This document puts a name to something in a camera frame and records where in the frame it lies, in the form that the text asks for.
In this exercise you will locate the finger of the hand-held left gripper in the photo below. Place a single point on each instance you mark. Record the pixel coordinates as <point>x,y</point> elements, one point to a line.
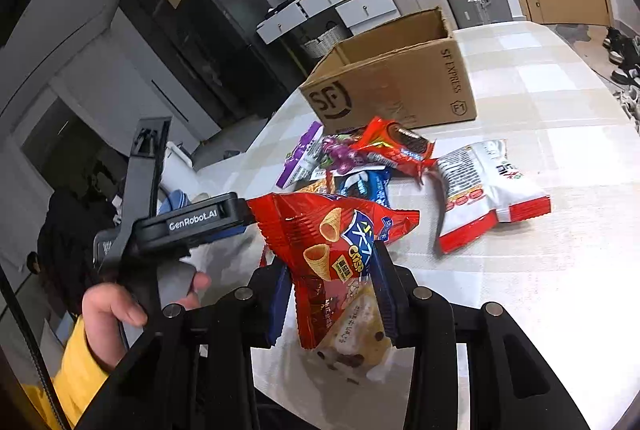
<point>239,215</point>

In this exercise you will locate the orange patterned snack packet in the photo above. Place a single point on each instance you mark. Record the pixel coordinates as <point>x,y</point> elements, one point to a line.
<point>312,186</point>

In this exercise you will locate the red corn snack bag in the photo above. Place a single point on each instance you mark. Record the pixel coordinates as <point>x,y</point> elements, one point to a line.
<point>320,230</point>

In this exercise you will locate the person's left hand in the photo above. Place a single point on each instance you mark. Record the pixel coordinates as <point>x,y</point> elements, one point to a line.
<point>107,310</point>

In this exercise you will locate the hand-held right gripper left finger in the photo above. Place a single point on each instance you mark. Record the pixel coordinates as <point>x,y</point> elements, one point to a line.
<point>279,305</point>

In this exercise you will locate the black cabinet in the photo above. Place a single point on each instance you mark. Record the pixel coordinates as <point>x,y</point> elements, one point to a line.
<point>165,50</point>

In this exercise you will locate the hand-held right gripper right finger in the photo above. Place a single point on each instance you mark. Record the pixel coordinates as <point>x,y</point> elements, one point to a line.
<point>386,300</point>

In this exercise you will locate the purple and white snack packet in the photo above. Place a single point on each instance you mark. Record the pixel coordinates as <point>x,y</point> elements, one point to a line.
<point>300,157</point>

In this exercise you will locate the grey door mat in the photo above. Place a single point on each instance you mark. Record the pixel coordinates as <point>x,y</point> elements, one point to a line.
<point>580,32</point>

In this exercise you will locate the white and red snack bag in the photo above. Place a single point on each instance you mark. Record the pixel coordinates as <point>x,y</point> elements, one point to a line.
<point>480,190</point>

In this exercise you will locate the grey and white laundry basket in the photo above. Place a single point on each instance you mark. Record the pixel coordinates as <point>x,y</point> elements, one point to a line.
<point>325,41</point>

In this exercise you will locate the dark cloth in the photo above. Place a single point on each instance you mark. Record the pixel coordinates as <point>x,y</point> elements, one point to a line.
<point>70,230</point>

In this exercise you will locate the brown cardboard box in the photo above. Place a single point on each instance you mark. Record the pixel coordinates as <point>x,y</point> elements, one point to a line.
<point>400,75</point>

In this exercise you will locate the white drawer unit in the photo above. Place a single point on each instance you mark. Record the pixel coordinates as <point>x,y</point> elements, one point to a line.
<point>350,2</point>

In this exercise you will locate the white appliance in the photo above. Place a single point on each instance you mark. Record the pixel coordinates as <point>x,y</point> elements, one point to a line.
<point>177,165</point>

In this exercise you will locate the red sandwich cookie packet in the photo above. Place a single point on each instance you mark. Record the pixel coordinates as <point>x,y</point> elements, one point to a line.
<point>390,145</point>

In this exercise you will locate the row of shoes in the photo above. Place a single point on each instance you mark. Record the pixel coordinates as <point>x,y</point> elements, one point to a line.
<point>625,60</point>

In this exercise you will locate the cream chocolate chip cookie packet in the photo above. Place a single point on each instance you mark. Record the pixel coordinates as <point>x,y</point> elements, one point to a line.
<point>357,340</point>

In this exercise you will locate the blue cookie packet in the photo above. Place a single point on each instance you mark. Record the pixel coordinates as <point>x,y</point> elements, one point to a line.
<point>362,185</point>

